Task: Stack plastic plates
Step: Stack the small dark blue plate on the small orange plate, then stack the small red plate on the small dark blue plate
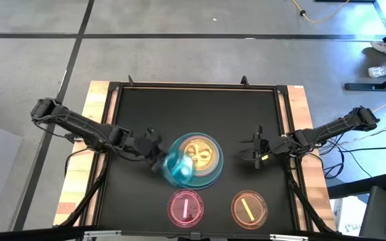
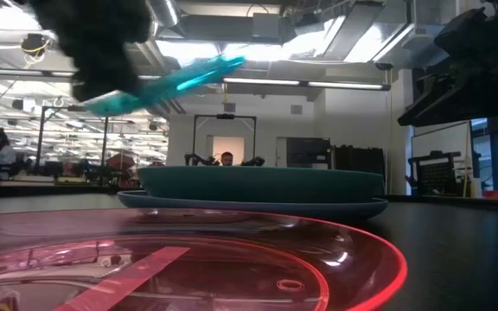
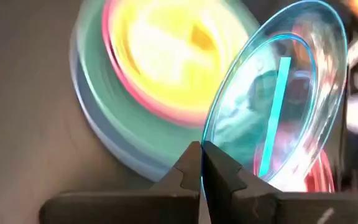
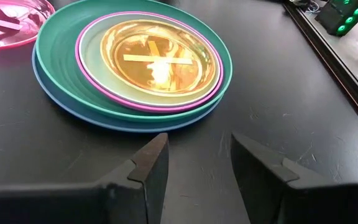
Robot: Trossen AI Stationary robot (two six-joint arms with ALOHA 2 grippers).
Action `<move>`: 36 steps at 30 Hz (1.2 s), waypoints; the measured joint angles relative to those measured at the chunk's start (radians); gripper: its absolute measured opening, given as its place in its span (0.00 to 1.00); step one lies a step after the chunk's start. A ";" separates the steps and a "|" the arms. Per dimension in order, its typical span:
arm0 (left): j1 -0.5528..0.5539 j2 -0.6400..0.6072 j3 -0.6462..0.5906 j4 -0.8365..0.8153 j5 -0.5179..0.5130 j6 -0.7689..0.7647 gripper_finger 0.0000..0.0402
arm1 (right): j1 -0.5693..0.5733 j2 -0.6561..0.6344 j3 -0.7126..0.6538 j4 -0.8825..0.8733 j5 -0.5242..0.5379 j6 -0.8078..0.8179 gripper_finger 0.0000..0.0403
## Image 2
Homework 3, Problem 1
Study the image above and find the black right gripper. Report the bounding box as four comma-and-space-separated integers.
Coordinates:
397, 0, 498, 128

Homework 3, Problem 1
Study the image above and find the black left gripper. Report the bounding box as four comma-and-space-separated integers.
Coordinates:
27, 0, 153, 103

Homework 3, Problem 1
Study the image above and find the cyan translucent plastic plate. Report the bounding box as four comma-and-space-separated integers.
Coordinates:
81, 54, 247, 118

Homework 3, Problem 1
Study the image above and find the dark teal opaque plate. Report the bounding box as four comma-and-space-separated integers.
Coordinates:
137, 165, 386, 205

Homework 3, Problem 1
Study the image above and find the black mesh cart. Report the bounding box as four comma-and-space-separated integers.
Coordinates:
405, 149, 463, 195

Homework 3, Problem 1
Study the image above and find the white plastic bottle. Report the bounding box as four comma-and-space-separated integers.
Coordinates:
469, 176, 483, 200

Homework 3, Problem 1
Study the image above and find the black cabinet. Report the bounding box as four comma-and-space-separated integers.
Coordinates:
332, 145, 386, 174

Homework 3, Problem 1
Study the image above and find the long ceiling light bar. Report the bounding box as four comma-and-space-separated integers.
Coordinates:
0, 67, 392, 92

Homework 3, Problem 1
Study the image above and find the red translucent plastic plate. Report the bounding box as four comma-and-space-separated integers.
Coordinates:
0, 206, 409, 311

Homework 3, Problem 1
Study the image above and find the dark blue opaque plate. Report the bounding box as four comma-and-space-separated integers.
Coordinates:
117, 190, 390, 220

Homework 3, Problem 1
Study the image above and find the black metal rig frame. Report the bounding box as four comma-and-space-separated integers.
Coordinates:
191, 113, 258, 167
35, 105, 111, 178

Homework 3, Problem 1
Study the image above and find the yellow-black cable reel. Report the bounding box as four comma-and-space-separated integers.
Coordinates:
19, 32, 52, 58

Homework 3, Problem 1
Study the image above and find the silver ventilation duct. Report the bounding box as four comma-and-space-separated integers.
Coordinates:
123, 0, 185, 116

